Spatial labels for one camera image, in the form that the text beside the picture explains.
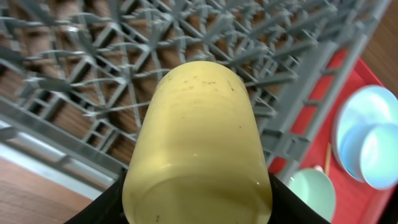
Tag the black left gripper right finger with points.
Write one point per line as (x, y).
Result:
(287, 208)

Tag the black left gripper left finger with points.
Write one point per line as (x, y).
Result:
(107, 208)

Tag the green bowl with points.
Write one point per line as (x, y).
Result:
(316, 190)

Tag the light blue bowl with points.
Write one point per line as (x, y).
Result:
(369, 154)

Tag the yellow cup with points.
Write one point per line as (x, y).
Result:
(198, 157)

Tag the grey dishwasher rack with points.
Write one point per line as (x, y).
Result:
(77, 76)

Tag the wooden chopstick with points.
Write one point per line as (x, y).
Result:
(326, 166)

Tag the red plastic tray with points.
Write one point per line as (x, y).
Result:
(355, 202)

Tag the light blue plate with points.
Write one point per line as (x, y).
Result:
(371, 104)

